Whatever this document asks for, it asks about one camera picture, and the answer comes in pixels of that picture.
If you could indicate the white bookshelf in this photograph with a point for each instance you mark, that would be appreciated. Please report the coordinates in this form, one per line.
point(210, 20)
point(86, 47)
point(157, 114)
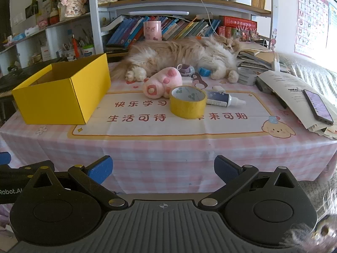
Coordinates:
point(56, 35)

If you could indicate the small white charger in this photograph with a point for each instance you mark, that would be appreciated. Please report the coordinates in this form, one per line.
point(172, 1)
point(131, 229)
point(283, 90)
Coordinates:
point(218, 89)

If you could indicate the stack of books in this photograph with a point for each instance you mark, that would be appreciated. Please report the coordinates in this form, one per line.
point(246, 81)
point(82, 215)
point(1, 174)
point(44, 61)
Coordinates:
point(257, 57)

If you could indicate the red book box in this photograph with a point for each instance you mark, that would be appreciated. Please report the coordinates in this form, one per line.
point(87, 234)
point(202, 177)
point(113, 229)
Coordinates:
point(239, 23)

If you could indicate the yellow tape roll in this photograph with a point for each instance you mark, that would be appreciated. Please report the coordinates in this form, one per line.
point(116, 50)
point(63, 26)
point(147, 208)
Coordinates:
point(188, 102)

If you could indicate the red tassel ornament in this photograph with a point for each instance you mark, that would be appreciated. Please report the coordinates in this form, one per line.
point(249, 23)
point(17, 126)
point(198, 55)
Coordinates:
point(75, 47)

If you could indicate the fluffy orange white cat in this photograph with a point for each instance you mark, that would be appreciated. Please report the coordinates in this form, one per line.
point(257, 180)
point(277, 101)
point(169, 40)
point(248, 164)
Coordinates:
point(215, 53)

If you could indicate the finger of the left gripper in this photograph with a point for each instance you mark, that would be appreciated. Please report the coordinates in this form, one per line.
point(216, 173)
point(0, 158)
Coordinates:
point(5, 158)

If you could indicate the clear tape roll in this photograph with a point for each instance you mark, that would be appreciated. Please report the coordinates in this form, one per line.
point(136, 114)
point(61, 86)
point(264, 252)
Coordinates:
point(247, 76)

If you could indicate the alphabet wall poster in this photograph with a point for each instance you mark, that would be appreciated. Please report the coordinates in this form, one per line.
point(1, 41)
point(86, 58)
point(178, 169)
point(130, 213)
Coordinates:
point(312, 28)

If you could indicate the large white charger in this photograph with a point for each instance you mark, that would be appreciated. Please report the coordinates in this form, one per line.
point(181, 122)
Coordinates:
point(187, 81)

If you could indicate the purple toy car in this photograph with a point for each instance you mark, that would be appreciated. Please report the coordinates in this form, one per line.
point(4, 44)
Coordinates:
point(186, 70)

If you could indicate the blue white spray bottle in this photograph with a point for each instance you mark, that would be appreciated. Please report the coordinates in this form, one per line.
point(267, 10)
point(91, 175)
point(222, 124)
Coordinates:
point(222, 99)

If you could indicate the blue plastic bag roll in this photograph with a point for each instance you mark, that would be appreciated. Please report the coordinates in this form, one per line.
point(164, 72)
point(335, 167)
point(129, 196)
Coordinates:
point(204, 72)

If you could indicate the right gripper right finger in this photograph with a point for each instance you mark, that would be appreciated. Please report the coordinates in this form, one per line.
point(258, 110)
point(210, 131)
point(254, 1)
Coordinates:
point(259, 207)

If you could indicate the black smartphone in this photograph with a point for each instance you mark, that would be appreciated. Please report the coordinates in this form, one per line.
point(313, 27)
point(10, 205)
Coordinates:
point(318, 107)

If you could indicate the pink plush paw toy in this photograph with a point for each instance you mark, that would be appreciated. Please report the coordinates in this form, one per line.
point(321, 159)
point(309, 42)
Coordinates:
point(161, 84)

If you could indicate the pink cartoon cup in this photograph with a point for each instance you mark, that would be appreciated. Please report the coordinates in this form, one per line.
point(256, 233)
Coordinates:
point(152, 30)

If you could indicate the black electronic keyboard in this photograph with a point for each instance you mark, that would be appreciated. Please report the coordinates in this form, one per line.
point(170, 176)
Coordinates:
point(14, 78)

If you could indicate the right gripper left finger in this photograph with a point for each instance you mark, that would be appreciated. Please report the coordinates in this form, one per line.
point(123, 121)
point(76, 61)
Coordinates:
point(64, 207)

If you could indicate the white jar green lid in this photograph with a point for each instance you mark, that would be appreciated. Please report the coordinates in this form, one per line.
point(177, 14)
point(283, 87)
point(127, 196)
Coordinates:
point(88, 50)

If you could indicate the yellow cardboard box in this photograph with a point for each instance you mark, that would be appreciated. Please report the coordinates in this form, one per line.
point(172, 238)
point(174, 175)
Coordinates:
point(64, 93)

